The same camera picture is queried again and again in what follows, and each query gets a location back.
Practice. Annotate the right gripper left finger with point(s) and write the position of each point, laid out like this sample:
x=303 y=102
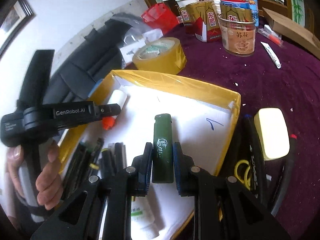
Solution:
x=143 y=165

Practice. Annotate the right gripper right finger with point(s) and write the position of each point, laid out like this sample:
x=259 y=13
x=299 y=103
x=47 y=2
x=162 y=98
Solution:
x=185 y=179

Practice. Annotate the white bottle green label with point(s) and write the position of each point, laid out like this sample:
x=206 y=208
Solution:
x=143 y=225

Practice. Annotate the person's left hand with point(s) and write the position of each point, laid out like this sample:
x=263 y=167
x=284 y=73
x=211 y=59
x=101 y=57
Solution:
x=48 y=182

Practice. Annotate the yellow cardboard tray box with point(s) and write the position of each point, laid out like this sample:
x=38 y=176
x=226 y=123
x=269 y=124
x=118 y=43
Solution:
x=162 y=109

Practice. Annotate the black bag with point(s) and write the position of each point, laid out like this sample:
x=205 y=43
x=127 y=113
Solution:
x=100 y=53

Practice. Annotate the yellow packing tape roll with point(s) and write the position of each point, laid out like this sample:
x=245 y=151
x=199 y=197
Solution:
x=165 y=55

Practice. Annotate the purple velvet tablecloth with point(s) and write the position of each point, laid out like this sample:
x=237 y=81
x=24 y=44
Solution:
x=293 y=88

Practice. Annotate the red plastic bag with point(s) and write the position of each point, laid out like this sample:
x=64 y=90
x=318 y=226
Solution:
x=159 y=16

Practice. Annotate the small white glue tube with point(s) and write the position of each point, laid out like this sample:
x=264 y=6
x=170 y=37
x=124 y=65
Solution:
x=272 y=54

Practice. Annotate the red cigarette pack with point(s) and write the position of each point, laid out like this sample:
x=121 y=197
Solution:
x=204 y=21

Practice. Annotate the clear jar brown contents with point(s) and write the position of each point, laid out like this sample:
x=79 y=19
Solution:
x=238 y=38

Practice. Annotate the red pen in wrapper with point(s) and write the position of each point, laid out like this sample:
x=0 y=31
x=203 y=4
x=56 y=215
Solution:
x=271 y=37

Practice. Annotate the brown cardboard tray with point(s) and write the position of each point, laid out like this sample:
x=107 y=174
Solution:
x=292 y=30

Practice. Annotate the blue snack bag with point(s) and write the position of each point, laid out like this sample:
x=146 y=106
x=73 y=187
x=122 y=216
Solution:
x=252 y=10

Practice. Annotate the white keychain tag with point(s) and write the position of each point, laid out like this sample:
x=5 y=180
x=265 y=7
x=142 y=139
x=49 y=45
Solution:
x=272 y=132

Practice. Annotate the framed wall picture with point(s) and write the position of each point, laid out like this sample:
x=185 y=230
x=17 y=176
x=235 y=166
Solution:
x=18 y=17

